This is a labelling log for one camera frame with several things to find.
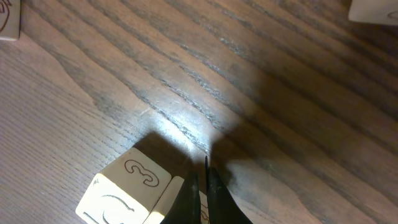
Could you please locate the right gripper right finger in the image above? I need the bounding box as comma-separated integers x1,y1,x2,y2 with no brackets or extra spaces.
205,156,252,224

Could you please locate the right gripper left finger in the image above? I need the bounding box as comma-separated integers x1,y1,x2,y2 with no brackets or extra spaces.
161,171,201,224

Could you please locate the yellow O block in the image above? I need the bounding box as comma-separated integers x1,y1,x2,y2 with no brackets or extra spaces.
144,176,210,224

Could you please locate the yellow C block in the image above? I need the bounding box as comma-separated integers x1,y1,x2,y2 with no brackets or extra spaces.
76,147,172,223

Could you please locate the yellow K block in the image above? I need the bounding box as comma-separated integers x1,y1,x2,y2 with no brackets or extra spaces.
348,0,397,26

